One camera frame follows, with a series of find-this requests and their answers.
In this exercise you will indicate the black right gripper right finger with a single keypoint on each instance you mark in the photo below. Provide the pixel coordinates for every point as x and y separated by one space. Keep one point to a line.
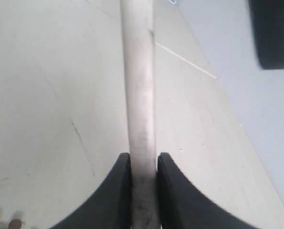
183 206

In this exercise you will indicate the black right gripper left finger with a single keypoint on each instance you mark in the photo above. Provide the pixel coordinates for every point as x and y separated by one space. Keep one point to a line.
109 207

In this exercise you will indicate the white wooden brush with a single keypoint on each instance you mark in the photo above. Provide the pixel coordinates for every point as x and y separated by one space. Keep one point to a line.
137 19

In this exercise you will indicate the black object at table edge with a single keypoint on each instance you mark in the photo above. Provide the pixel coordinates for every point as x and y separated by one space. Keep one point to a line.
267 18

